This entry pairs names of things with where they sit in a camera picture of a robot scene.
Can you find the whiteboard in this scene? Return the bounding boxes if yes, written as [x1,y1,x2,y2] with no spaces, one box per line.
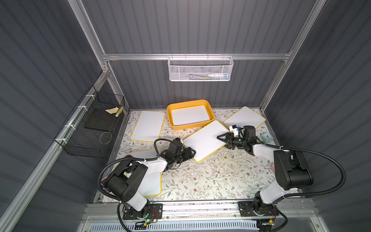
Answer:
[130,111,165,143]
[223,106,266,129]
[184,120,230,162]
[130,149,161,198]
[171,105,210,126]

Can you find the yellow plastic storage box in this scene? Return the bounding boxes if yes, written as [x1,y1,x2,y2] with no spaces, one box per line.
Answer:
[167,100,215,131]

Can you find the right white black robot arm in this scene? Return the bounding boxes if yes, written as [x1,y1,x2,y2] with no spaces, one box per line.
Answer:
[217,125,346,216]

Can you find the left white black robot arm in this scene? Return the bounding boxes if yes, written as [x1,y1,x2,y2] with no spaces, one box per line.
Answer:
[97,138,196,218]

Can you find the small teal clock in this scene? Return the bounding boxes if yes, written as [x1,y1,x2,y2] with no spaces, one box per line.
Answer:
[260,132,274,143]

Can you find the floral table mat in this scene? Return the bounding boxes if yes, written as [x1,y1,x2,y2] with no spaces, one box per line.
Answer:
[116,110,275,201]

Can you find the white marker in basket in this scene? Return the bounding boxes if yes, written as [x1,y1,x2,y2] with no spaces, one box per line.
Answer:
[208,73,229,80]

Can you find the yellow sticky note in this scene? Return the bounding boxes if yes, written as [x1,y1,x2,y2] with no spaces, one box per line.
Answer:
[105,107,119,114]

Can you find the black pad in basket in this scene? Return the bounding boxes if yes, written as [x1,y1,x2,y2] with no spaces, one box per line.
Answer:
[84,109,117,132]

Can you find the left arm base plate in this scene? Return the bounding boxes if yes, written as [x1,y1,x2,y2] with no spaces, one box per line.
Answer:
[122,203,163,220]

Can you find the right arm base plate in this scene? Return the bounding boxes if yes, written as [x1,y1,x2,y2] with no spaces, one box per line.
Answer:
[238,201,279,217]

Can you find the white wire mesh basket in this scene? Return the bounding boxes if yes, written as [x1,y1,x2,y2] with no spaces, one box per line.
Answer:
[167,55,234,82]

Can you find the aluminium rail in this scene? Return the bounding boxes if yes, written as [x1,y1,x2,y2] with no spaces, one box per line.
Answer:
[82,198,319,221]

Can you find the black wire basket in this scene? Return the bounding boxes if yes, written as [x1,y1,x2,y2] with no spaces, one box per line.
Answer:
[55,87,125,158]

